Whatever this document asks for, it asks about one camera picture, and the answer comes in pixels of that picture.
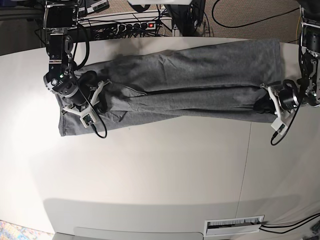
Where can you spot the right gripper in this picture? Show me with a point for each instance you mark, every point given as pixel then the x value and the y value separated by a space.
pixel 87 87

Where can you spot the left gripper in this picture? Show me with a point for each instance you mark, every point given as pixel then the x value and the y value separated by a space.
pixel 281 99

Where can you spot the grey T-shirt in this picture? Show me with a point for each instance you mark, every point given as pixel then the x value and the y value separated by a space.
pixel 216 81

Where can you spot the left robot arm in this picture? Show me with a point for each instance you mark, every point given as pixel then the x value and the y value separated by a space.
pixel 307 88

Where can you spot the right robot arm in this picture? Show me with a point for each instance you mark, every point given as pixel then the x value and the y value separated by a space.
pixel 60 16

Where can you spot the black power strip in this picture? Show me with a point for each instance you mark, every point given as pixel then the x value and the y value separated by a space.
pixel 143 27

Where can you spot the grey table leg column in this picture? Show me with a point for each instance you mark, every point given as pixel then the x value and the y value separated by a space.
pixel 176 13

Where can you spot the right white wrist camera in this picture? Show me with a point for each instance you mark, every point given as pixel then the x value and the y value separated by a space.
pixel 88 119

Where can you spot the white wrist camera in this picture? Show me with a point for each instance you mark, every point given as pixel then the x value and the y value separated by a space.
pixel 279 126
pixel 88 119

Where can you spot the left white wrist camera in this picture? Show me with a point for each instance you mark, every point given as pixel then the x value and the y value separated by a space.
pixel 279 126

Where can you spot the white cable grommet box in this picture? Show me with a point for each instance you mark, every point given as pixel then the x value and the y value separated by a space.
pixel 233 226

